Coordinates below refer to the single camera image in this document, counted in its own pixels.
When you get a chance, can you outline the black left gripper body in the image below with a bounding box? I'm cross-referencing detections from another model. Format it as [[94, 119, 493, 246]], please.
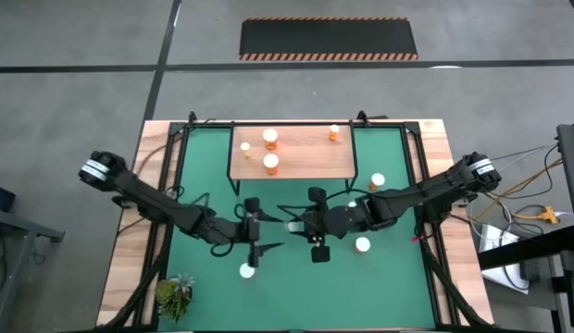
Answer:
[[224, 210, 261, 256]]

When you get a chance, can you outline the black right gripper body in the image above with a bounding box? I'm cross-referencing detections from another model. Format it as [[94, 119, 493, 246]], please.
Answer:
[[307, 207, 337, 246]]

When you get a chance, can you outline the green table mat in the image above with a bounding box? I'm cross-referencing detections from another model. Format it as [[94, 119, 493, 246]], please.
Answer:
[[156, 125, 437, 332]]

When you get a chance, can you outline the small potted succulent plant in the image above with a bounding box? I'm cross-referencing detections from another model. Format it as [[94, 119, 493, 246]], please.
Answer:
[[154, 272, 196, 324]]

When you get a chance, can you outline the black hazard-striped floor mat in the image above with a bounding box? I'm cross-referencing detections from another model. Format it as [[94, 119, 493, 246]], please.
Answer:
[[238, 17, 419, 62]]

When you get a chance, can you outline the white paper sheet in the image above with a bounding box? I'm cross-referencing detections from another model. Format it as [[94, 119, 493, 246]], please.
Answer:
[[471, 223, 531, 295]]

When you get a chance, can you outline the black side table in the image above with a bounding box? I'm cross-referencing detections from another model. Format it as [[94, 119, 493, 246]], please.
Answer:
[[477, 225, 574, 333]]

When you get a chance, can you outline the yellow power splitter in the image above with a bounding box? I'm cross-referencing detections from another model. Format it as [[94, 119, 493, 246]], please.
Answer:
[[511, 205, 573, 227]]

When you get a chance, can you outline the grey metal cart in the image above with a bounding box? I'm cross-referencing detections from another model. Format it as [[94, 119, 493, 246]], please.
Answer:
[[0, 206, 66, 333]]

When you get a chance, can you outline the black device with blue light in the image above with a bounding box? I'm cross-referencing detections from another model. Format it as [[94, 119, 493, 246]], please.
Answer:
[[0, 183, 17, 213]]

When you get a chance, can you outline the dark grey monitor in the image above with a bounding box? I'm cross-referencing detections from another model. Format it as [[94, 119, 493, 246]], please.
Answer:
[[555, 122, 574, 241]]

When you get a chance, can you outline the wooden shelf with black frame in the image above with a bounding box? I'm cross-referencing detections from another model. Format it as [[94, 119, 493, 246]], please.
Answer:
[[225, 120, 360, 196]]

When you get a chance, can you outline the black metal table frame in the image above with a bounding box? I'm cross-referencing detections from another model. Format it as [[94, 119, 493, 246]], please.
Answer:
[[94, 109, 496, 333]]

